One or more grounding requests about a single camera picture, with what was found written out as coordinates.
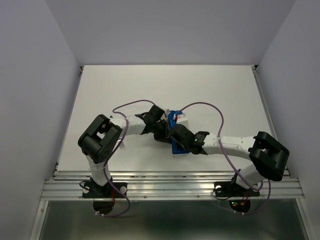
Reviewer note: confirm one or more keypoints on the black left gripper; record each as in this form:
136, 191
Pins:
164, 137

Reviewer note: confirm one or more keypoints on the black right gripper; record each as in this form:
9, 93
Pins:
186, 128

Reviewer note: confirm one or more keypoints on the blue satin napkin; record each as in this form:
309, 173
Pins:
171, 119

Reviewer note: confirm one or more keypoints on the silver fork black handle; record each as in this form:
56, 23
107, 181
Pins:
122, 145

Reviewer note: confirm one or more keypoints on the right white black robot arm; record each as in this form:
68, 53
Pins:
253, 159

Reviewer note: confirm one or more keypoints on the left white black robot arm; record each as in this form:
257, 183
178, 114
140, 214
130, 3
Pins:
103, 136

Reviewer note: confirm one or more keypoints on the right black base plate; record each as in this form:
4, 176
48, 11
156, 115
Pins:
227, 189

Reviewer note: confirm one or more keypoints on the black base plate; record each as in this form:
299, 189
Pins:
120, 190
227, 189

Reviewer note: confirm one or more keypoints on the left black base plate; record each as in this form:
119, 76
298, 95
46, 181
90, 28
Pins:
120, 190

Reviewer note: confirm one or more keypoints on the aluminium frame rail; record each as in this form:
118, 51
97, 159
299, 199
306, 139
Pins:
168, 197

